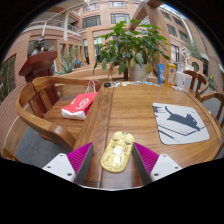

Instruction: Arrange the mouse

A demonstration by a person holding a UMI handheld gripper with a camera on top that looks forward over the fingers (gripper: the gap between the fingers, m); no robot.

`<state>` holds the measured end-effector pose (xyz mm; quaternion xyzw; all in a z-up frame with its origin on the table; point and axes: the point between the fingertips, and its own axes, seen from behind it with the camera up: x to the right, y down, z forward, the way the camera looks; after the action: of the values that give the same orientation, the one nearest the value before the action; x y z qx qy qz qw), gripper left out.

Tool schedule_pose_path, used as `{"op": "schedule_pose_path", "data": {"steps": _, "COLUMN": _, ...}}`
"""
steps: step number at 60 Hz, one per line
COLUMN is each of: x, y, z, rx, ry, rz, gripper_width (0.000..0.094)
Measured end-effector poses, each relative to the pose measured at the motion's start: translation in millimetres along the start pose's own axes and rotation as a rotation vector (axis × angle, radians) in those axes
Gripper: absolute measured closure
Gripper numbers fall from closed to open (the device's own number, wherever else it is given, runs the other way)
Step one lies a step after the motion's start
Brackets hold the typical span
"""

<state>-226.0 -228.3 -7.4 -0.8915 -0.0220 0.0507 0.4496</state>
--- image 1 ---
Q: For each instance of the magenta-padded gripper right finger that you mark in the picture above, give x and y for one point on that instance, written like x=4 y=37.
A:
x=161 y=165

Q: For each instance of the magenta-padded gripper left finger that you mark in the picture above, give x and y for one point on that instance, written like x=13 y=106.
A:
x=63 y=165

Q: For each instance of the yellow computer mouse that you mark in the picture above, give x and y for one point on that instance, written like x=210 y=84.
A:
x=117 y=153

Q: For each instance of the grey cat-print mouse pad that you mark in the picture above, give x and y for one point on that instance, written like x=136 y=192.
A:
x=180 y=130

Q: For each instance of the wooden armchair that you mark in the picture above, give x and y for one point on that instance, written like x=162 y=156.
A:
x=33 y=113
x=213 y=96
x=191 y=75
x=8 y=155

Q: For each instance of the red and white bag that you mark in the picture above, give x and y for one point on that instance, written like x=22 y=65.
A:
x=78 y=106

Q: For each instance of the white pump bottle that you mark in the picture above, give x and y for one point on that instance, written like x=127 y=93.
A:
x=180 y=79

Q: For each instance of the blue tube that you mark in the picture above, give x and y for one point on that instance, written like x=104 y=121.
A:
x=161 y=75

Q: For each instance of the yellow bottle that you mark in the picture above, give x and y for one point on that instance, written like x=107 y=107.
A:
x=171 y=75

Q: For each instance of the yellow flowering plant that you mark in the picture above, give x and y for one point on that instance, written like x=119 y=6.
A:
x=211 y=82

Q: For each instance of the spiky green agave plant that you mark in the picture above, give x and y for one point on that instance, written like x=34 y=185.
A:
x=67 y=66

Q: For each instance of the white sculpture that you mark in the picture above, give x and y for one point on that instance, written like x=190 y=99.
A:
x=186 y=56

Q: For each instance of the dark bust statue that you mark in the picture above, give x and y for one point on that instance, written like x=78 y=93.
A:
x=38 y=46

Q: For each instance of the green plant in white pot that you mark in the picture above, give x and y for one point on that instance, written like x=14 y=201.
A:
x=130 y=43

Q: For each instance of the dark red wooden pedestal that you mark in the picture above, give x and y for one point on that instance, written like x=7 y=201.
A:
x=38 y=65

